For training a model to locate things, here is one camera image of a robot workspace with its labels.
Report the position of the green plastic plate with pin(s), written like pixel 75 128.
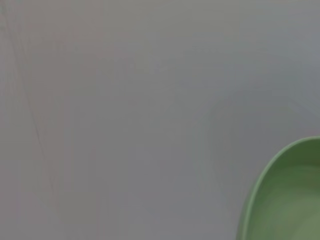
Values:
pixel 287 195

